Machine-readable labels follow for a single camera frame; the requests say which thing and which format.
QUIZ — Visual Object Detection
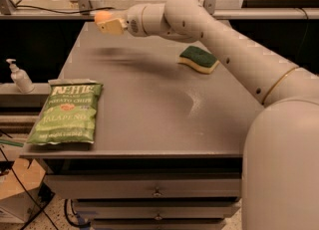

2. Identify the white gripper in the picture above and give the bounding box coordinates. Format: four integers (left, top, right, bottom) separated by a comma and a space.
98, 4, 147, 37

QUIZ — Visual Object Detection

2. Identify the orange fruit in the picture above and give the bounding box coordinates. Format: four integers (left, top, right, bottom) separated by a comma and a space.
94, 11, 112, 24

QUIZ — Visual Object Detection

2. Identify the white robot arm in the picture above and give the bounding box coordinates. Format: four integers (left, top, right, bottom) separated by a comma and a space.
95, 0, 319, 230

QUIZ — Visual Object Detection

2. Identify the green jalapeno chip bag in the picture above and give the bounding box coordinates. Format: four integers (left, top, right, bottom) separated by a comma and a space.
27, 79, 103, 145

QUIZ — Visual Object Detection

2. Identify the green and yellow sponge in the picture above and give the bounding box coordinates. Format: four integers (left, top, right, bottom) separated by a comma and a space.
178, 46, 219, 75

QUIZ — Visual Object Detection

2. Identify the white pump dispenser bottle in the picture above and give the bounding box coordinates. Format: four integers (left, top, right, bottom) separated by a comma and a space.
6, 59, 34, 94

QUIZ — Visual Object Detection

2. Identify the grey drawer cabinet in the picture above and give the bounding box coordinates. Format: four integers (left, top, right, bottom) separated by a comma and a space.
19, 19, 267, 230

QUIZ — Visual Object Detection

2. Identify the top grey drawer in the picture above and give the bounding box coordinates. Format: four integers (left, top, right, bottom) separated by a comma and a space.
45, 173, 241, 199

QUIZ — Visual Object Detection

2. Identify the grey drawer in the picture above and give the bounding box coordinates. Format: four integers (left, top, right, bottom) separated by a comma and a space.
45, 173, 241, 199
92, 219, 225, 230
74, 200, 239, 220

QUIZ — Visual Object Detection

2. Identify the cardboard box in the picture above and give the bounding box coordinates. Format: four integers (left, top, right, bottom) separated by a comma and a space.
0, 158, 45, 223

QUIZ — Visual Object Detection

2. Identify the middle grey drawer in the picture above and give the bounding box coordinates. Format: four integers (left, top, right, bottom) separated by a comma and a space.
74, 200, 239, 220

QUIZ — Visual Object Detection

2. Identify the bottom grey drawer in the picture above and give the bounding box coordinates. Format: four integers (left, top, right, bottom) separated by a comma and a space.
92, 219, 225, 230

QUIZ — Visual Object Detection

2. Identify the black cable on floor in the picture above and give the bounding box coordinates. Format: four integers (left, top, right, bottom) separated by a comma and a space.
0, 147, 61, 230

